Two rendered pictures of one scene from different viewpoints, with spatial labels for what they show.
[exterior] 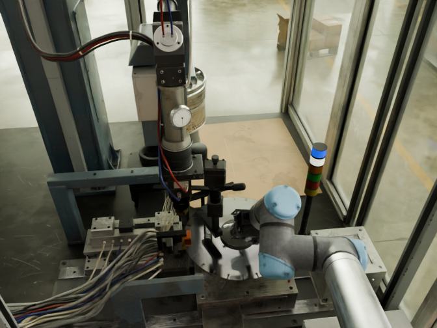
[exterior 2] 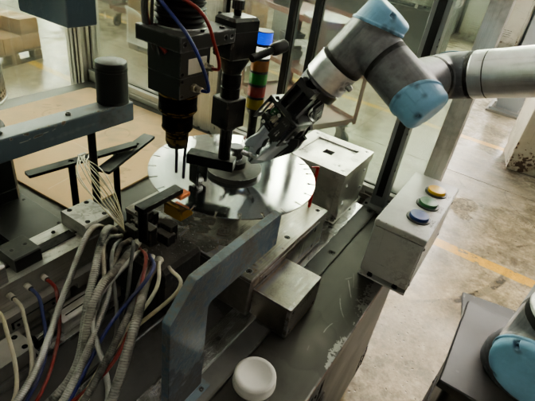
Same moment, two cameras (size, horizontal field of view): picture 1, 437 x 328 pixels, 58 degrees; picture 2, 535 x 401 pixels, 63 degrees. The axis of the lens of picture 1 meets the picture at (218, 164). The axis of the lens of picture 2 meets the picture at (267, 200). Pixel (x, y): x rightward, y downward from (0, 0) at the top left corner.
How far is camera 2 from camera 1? 0.77 m
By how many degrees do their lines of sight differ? 44
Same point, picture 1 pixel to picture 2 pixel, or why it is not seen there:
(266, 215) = (380, 40)
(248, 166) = (106, 142)
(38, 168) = not seen: outside the picture
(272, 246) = (417, 69)
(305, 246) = (439, 62)
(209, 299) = (260, 268)
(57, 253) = not seen: outside the picture
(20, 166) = not seen: outside the picture
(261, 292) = (299, 229)
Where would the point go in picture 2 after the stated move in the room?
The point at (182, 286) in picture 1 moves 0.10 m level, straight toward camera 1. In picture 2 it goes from (260, 240) to (320, 270)
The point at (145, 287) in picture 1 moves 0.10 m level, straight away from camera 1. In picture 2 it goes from (220, 269) to (157, 243)
